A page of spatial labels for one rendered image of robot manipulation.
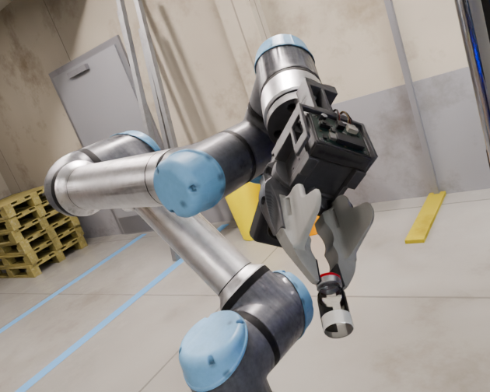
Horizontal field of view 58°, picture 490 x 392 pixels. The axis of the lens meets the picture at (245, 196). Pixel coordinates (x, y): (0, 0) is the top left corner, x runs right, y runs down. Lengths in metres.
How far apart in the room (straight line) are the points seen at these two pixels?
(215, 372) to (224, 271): 0.19
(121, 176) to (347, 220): 0.34
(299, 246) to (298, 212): 0.03
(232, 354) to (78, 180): 0.35
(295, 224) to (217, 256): 0.44
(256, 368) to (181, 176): 0.35
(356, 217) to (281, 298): 0.42
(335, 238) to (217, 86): 3.95
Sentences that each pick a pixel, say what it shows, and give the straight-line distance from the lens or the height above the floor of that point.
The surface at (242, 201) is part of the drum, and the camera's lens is 3.84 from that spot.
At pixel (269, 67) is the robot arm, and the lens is 0.55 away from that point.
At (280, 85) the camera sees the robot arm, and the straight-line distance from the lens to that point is 0.50.
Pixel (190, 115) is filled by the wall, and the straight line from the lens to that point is 4.60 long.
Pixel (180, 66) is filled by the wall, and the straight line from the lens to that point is 4.53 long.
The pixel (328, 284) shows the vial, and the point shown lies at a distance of 0.35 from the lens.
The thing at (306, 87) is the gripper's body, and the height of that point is 1.33.
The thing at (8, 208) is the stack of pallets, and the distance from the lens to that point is 5.89.
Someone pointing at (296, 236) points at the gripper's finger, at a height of 1.23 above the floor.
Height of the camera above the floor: 1.36
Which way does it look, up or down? 14 degrees down
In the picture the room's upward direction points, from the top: 20 degrees counter-clockwise
